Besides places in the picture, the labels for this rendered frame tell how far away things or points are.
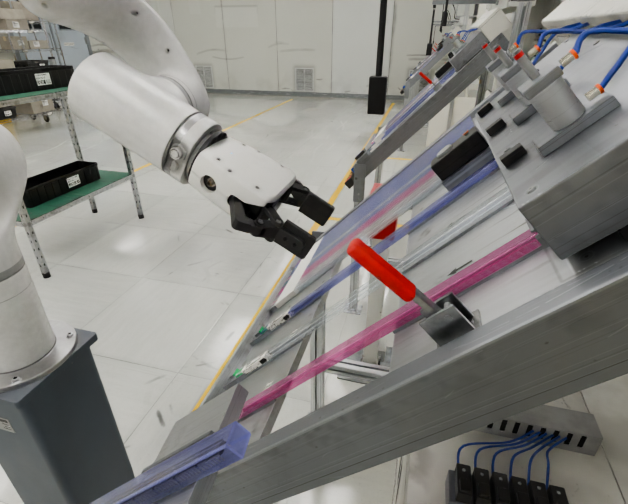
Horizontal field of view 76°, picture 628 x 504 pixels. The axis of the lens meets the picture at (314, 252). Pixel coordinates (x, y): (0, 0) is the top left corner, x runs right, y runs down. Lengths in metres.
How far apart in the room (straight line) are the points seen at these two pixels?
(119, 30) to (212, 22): 9.60
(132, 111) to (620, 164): 0.44
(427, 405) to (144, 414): 1.47
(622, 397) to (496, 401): 0.71
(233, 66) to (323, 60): 2.07
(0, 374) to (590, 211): 0.88
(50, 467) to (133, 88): 0.74
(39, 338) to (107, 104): 0.51
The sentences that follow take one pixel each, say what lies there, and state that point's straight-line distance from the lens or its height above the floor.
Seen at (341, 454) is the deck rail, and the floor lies 0.92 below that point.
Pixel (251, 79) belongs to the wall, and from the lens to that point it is 9.88.
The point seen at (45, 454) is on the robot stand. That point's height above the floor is 0.54.
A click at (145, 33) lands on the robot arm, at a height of 1.24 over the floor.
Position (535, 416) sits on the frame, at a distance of 0.83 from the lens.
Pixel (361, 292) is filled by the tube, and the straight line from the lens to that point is 0.51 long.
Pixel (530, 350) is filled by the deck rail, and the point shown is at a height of 1.06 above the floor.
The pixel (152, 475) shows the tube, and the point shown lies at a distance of 0.26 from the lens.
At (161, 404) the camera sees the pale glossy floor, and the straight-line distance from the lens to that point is 1.73.
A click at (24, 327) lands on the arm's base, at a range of 0.87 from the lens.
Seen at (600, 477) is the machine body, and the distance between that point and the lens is 0.86.
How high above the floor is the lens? 1.24
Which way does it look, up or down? 29 degrees down
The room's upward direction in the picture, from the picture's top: straight up
